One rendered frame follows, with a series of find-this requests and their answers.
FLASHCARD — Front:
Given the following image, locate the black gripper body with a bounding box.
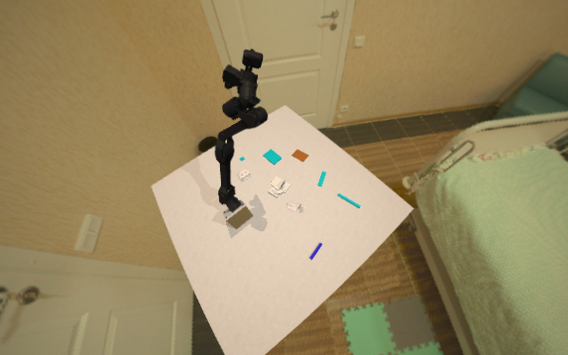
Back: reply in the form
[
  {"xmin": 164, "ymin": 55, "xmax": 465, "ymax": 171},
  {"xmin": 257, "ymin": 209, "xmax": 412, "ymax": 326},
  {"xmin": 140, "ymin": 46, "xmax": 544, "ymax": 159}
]
[{"xmin": 240, "ymin": 49, "xmax": 263, "ymax": 92}]

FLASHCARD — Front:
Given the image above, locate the blue flat bar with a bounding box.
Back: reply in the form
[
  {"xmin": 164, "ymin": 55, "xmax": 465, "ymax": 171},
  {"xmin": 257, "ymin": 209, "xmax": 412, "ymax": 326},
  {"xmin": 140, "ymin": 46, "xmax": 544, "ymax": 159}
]
[{"xmin": 309, "ymin": 243, "xmax": 322, "ymax": 260}]

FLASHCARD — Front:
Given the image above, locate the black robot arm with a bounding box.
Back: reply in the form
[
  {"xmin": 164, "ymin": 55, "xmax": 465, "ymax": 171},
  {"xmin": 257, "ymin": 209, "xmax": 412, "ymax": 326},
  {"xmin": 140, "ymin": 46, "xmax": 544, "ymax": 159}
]
[{"xmin": 214, "ymin": 64, "xmax": 268, "ymax": 212}]

